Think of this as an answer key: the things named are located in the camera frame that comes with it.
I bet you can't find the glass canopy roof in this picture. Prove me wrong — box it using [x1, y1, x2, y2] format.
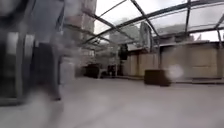
[63, 0, 224, 51]

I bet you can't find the dark box planter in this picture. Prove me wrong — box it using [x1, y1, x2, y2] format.
[84, 63, 102, 80]
[143, 68, 172, 88]

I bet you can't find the building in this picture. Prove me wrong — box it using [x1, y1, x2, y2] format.
[61, 0, 98, 76]

